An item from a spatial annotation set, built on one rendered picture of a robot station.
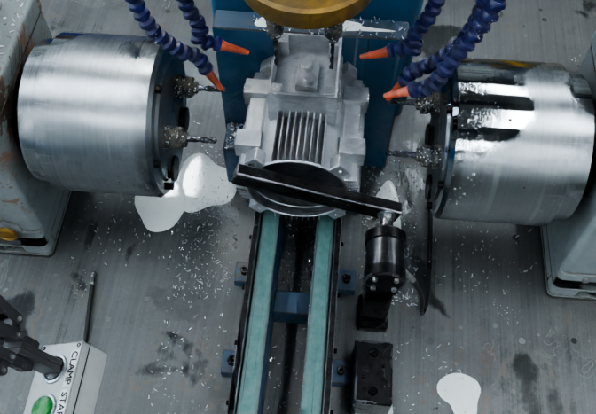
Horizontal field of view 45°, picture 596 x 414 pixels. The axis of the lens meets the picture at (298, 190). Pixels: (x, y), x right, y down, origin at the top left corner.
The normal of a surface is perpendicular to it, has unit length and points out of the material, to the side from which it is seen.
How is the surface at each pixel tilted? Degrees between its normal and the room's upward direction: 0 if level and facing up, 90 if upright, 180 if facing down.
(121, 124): 43
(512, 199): 77
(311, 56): 0
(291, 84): 0
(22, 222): 90
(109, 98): 28
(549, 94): 2
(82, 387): 64
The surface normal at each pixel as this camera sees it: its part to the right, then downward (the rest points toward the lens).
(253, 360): 0.00, -0.53
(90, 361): 0.90, -0.17
